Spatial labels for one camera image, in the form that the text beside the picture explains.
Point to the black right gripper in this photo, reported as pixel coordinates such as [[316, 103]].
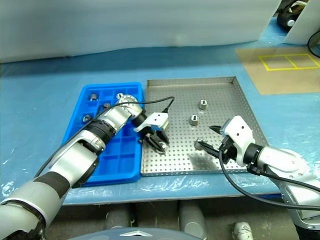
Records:
[[228, 148]]

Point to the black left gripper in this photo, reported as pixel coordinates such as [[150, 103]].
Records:
[[153, 132]]

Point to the silver metal roller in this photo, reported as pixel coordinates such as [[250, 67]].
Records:
[[199, 145], [86, 118], [203, 104], [162, 147], [193, 120], [93, 96], [106, 105]]

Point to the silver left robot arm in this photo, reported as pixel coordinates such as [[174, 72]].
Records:
[[112, 120]]

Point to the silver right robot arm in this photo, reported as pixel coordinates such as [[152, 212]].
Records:
[[282, 160]]

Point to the blue plastic compartment tray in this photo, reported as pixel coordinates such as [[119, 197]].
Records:
[[125, 155]]

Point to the perforated steel tray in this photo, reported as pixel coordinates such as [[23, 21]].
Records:
[[225, 100]]

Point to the grey rounded leg shape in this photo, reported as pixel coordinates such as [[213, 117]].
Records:
[[191, 220], [120, 218]]

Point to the brown cardboard mat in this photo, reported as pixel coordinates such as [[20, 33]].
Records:
[[275, 80]]

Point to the white shoe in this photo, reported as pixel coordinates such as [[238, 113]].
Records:
[[242, 231]]

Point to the dark grey rounded body shell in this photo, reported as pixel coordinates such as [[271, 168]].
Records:
[[137, 235]]

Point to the white backdrop panel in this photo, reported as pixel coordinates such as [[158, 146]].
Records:
[[125, 22]]

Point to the black device with silver cap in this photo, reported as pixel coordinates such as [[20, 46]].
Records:
[[285, 17]]

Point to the white leaning board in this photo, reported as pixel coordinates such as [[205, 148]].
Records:
[[302, 27]]

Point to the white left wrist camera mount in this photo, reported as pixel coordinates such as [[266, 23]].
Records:
[[156, 117]]

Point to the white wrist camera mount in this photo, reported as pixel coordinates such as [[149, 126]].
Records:
[[156, 117], [240, 130]]

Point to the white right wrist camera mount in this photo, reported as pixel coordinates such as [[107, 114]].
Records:
[[240, 130]]

